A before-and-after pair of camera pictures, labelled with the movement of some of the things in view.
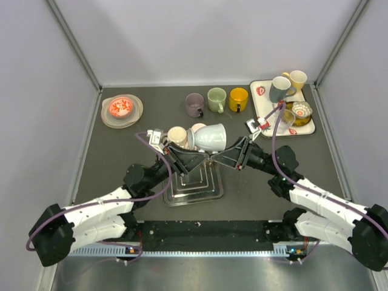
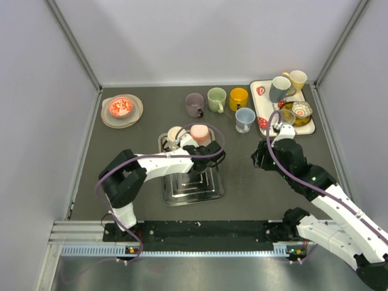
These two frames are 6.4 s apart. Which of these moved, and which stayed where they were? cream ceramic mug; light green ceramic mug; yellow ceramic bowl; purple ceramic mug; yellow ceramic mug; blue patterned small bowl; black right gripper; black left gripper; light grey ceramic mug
Moved: light grey ceramic mug; black right gripper; black left gripper
Stayed: purple ceramic mug; yellow ceramic bowl; yellow ceramic mug; cream ceramic mug; blue patterned small bowl; light green ceramic mug
